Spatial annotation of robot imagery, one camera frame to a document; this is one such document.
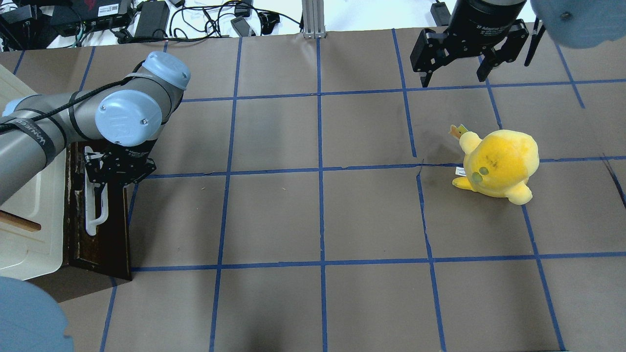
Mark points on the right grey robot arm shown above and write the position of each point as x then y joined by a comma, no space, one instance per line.
577,24

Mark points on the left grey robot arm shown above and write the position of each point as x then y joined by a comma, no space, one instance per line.
129,114

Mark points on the dark brown wooden drawer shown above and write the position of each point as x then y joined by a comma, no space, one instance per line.
107,252

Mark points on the white plastic drawer handle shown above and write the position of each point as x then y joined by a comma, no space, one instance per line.
95,210

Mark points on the cream plastic storage box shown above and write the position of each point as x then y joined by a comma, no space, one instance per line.
33,178

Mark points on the yellow plush dinosaur toy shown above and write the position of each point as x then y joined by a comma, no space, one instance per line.
499,165

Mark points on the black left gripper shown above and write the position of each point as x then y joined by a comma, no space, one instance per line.
128,157

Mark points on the black power adapter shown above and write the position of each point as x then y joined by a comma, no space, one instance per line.
153,16

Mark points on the brown wooden box handle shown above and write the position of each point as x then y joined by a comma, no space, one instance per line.
17,221

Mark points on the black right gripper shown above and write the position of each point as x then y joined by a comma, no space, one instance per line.
478,19

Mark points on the aluminium frame post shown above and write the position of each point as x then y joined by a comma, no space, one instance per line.
313,21

